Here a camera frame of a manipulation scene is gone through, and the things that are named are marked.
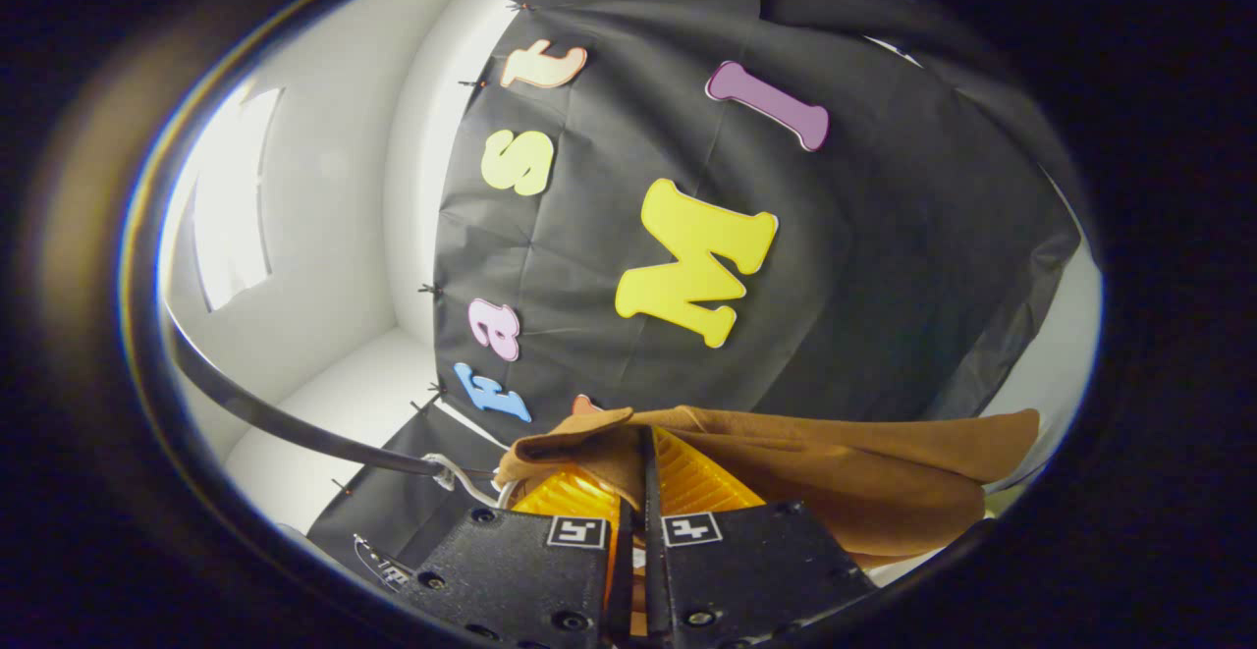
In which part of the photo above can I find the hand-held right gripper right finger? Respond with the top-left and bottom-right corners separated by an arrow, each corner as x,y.
638,425 -> 880,649

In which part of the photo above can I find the black backdrop cloth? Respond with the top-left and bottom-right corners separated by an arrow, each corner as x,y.
304,0 -> 1083,591

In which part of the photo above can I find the black clothes rack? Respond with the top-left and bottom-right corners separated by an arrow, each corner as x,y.
165,320 -> 448,479

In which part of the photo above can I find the ceiling light panel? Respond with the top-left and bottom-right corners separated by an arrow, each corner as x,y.
190,86 -> 288,313

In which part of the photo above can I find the white clothes hanger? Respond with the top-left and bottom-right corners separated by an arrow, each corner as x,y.
422,452 -> 514,510

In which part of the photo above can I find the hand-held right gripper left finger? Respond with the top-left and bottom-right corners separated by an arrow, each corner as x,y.
398,467 -> 635,649

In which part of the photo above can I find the brown shirt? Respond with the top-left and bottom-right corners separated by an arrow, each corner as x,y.
491,406 -> 1042,571

